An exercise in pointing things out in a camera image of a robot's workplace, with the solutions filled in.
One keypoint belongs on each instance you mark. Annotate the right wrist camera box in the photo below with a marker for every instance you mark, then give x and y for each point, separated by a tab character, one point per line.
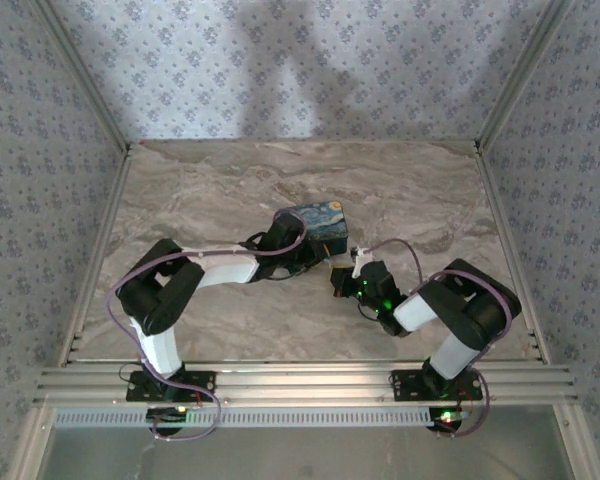
362	255

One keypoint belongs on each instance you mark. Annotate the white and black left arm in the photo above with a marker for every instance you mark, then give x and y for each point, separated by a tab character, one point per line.
160	295

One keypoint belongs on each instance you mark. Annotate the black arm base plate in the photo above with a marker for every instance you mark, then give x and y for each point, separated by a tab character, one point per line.
202	385
405	385

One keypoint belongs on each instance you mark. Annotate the starry night print box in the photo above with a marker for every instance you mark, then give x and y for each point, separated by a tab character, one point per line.
325	220

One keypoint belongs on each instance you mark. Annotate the grey metal panel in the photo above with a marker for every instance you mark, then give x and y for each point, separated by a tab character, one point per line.
330	452

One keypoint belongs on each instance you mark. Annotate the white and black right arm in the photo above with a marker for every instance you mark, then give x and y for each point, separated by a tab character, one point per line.
470	310

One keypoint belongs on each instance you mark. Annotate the aluminium frame corner post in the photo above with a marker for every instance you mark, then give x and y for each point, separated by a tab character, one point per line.
520	75
84	75

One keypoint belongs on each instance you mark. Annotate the small LED circuit board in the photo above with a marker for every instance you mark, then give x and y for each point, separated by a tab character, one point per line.
447	416
167	412

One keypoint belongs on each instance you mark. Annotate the aluminium table side rail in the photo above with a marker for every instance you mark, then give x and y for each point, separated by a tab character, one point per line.
510	250
99	250

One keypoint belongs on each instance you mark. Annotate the aluminium frame cross rail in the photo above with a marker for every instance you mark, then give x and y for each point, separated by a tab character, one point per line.
305	382

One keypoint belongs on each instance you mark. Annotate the aluminium frame leg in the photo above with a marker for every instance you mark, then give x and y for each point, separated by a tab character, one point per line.
575	440
30	445

